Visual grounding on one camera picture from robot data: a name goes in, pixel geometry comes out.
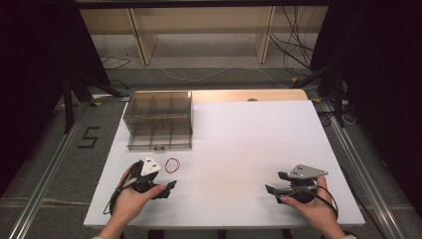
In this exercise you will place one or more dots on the person's right hand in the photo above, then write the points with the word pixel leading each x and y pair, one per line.
pixel 316 210

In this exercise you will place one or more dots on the person's left hand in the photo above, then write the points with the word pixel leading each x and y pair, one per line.
pixel 131 205

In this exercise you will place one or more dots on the red rubber band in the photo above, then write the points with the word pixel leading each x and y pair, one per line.
pixel 166 163

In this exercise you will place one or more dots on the dark curtain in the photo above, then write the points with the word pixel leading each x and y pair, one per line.
pixel 33 83
pixel 381 83

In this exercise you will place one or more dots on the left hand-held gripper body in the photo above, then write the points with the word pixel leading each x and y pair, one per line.
pixel 146 181

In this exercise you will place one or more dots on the black metal stand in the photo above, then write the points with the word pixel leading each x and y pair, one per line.
pixel 337 99
pixel 69 103

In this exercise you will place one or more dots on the wooden shelf unit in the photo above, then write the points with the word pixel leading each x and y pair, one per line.
pixel 199 20

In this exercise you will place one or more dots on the aluminium floor rail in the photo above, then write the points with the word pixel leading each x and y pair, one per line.
pixel 43 186
pixel 368 186

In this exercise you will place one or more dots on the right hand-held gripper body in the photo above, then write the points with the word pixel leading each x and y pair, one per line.
pixel 302 184

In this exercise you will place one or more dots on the clear brown plastic drawer box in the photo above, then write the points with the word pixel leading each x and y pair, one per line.
pixel 158 119

